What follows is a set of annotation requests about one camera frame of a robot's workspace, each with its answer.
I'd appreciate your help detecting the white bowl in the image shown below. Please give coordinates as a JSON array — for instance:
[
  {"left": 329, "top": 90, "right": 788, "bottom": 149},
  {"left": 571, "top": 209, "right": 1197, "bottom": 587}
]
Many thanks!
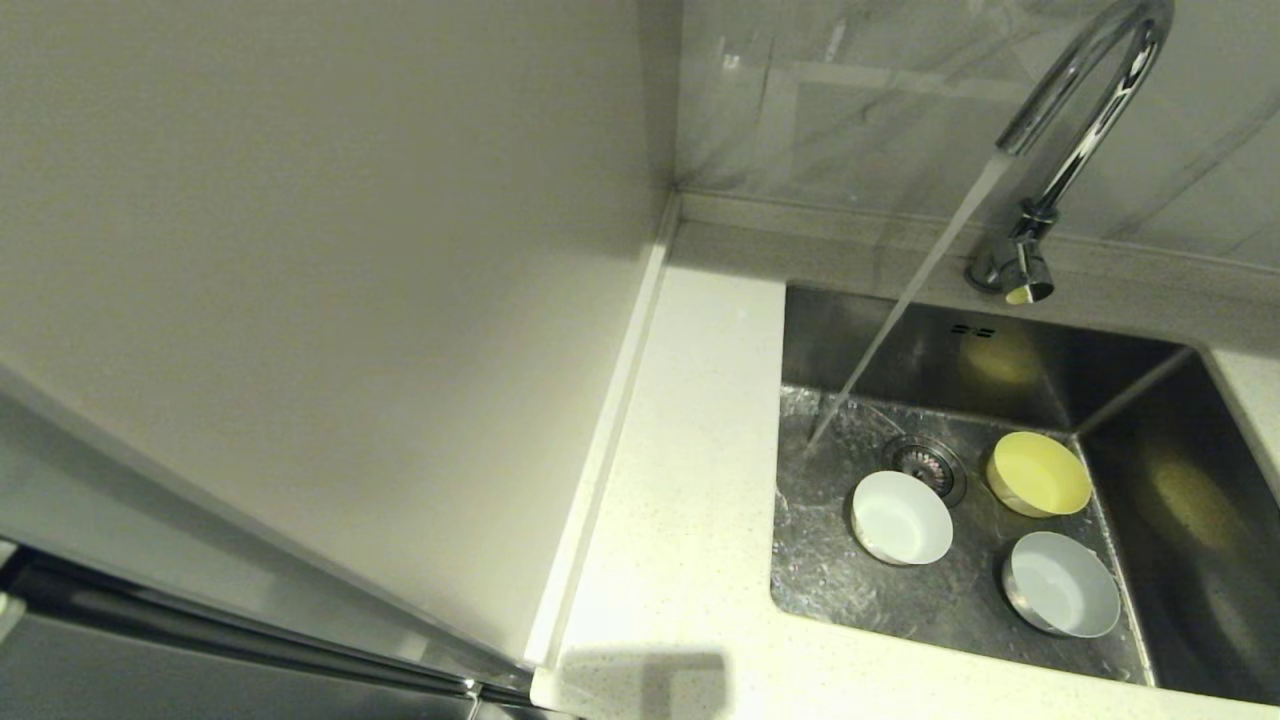
[{"left": 849, "top": 470, "right": 955, "bottom": 567}]

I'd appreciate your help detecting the yellow bowl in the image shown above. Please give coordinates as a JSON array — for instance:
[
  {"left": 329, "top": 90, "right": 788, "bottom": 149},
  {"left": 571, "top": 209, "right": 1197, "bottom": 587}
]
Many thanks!
[{"left": 985, "top": 431, "right": 1093, "bottom": 518}]

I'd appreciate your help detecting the pale blue bowl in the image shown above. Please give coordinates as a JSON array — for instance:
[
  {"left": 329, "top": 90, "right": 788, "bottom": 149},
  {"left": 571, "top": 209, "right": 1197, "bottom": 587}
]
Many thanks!
[{"left": 1002, "top": 531, "right": 1122, "bottom": 639}]

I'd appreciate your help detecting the chrome gooseneck faucet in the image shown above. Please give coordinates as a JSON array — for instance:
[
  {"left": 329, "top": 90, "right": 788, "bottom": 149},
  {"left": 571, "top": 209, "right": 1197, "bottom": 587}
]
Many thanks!
[{"left": 965, "top": 0, "right": 1177, "bottom": 305}]

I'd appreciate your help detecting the stainless steel sink basin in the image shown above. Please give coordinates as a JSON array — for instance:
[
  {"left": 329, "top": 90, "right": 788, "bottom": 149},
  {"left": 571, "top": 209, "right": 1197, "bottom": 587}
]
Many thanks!
[{"left": 770, "top": 280, "right": 1280, "bottom": 709}]

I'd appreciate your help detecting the round metal drain strainer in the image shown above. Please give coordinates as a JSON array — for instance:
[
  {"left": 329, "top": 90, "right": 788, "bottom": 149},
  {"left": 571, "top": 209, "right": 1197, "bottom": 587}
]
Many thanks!
[{"left": 882, "top": 434, "right": 968, "bottom": 506}]

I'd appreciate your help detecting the running water stream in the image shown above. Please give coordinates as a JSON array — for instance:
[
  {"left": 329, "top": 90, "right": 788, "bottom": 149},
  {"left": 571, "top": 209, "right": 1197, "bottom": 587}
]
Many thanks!
[{"left": 803, "top": 152, "right": 1013, "bottom": 456}]

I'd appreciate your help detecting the white cabinet side panel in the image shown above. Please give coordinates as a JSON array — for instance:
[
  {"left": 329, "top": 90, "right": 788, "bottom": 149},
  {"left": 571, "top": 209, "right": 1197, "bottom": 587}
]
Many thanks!
[{"left": 0, "top": 0, "right": 683, "bottom": 691}]

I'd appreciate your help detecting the stainless steel appliance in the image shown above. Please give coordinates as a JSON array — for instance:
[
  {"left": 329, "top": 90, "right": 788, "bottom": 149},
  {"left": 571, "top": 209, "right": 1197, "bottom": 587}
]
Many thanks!
[{"left": 0, "top": 545, "right": 531, "bottom": 720}]

